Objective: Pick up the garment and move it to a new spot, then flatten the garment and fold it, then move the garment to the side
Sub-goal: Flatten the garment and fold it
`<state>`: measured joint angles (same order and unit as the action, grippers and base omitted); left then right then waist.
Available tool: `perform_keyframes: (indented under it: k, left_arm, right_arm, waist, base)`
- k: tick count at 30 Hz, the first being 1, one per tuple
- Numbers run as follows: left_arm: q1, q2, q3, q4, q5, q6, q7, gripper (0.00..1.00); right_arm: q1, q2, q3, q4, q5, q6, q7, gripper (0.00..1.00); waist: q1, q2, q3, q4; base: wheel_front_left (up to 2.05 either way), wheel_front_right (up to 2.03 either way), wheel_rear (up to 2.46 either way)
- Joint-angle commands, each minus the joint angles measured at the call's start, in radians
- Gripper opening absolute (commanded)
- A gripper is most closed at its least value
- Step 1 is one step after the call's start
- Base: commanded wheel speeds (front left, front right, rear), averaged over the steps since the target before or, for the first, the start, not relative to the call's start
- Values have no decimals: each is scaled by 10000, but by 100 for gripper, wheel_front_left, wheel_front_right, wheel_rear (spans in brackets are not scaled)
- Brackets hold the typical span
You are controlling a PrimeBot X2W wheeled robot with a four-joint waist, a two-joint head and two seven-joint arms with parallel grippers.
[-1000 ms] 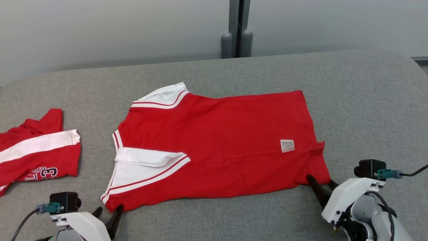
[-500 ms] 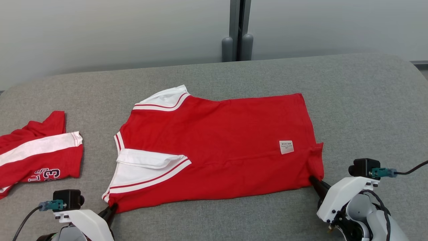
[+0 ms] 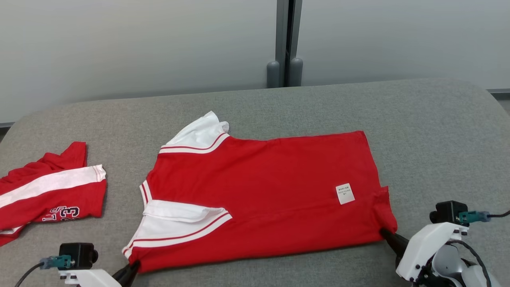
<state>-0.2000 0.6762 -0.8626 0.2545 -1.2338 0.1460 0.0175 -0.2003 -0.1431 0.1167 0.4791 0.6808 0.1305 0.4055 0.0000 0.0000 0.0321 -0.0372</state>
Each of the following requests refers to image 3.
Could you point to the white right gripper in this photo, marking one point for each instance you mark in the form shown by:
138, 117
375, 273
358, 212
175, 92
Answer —
426, 243

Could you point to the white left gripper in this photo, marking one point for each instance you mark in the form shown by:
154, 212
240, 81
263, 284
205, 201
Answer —
91, 279

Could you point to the red shorts with white stripe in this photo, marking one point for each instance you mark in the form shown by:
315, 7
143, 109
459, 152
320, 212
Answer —
51, 199

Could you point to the red T-shirt with white sleeves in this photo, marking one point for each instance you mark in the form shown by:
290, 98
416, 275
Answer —
259, 191

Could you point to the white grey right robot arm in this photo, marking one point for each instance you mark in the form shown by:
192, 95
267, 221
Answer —
450, 263

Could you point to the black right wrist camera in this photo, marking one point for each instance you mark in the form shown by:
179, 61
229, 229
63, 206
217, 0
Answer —
448, 211

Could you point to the teal left camera connector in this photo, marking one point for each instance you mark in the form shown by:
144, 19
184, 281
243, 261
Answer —
55, 262

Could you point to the teal camera connector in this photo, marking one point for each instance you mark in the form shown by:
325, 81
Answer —
474, 217
55, 262

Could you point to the teal right camera connector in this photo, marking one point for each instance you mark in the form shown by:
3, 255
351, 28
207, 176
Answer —
474, 217

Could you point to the grey partition frame post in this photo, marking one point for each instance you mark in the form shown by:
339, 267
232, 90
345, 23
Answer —
297, 71
281, 32

